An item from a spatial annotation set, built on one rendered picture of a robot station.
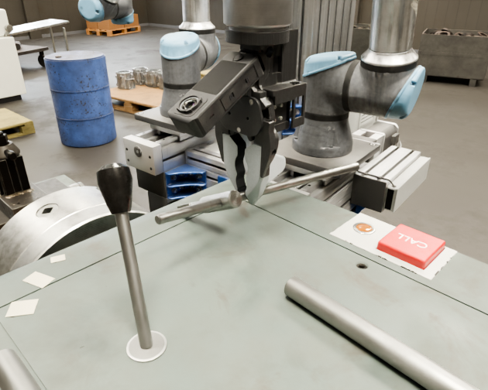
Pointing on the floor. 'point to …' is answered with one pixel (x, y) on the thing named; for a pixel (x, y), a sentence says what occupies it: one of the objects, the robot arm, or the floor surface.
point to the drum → (81, 97)
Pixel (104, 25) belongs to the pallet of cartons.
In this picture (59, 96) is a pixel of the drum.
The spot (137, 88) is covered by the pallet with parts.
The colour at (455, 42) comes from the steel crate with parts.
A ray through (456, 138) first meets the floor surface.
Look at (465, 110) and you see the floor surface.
